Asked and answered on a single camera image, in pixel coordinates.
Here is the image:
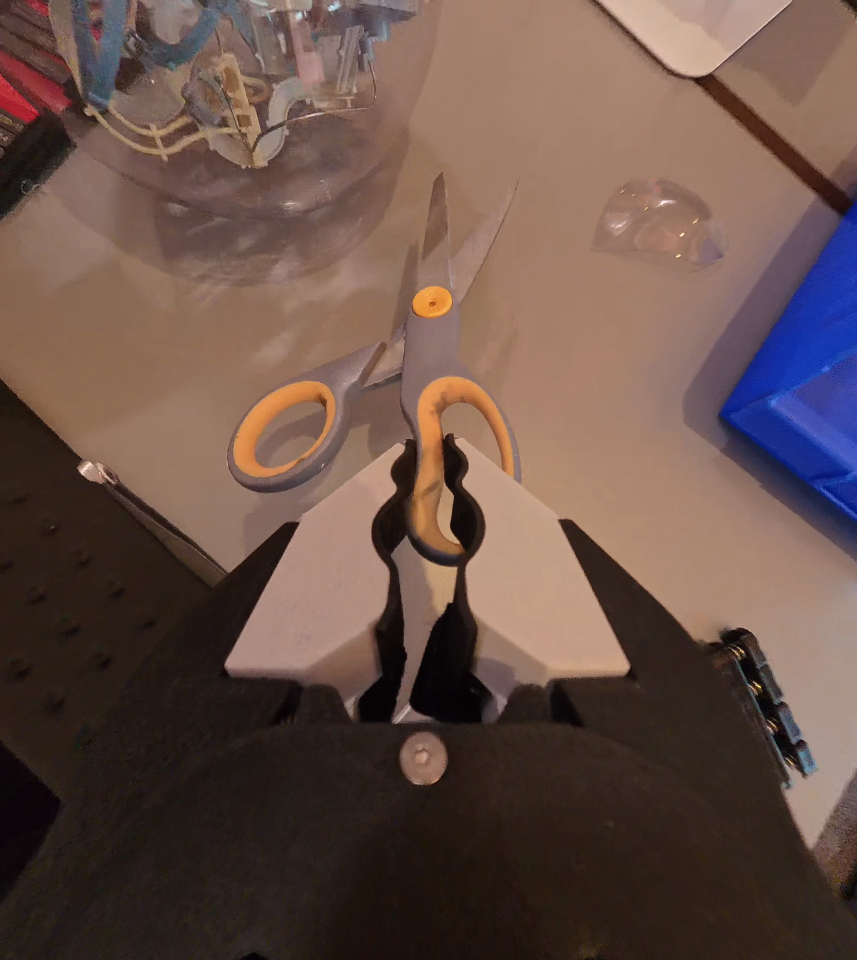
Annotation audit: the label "blue plastic bin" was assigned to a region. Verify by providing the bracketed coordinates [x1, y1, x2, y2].
[719, 142, 857, 562]

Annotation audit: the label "white card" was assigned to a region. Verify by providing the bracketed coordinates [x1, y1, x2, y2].
[597, 0, 793, 78]

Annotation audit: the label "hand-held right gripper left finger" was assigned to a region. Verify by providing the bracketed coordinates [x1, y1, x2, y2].
[224, 441, 409, 721]

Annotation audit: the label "clear maze ball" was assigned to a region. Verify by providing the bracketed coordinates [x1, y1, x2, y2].
[49, 0, 422, 219]

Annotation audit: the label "grey and yellow scissors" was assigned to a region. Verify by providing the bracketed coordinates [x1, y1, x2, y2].
[227, 172, 523, 567]

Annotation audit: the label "black zip case red lining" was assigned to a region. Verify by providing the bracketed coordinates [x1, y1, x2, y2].
[0, 0, 77, 232]

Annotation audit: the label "clear plastic shell piece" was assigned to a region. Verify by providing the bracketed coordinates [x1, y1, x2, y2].
[591, 177, 730, 273]

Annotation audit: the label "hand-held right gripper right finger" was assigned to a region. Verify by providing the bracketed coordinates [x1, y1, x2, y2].
[409, 435, 632, 721]

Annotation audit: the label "black dimpled foam pad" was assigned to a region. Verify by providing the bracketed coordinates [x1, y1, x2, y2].
[0, 330, 212, 781]

